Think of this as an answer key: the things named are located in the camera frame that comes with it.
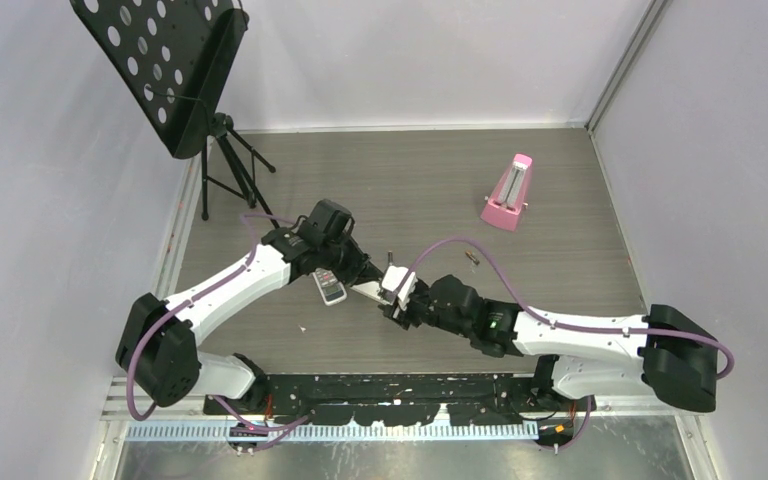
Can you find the black perforated music stand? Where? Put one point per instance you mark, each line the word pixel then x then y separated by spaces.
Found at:
pixel 175 58

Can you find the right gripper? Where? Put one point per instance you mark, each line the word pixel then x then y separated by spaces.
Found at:
pixel 405 317

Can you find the long white remote control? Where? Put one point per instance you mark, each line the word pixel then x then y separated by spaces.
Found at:
pixel 372 290

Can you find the pink metronome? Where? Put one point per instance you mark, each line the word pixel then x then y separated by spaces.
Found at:
pixel 504 206

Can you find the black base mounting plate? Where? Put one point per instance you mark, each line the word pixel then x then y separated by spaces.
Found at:
pixel 473 399

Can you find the small white remote control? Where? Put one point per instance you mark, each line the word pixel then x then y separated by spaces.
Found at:
pixel 331 290

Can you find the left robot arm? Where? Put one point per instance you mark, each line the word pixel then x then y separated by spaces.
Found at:
pixel 159 347

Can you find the orange battery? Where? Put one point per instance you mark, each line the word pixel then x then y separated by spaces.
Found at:
pixel 473 258

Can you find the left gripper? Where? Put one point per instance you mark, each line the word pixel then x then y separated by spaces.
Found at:
pixel 360 269

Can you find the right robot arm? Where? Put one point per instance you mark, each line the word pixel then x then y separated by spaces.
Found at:
pixel 661 353

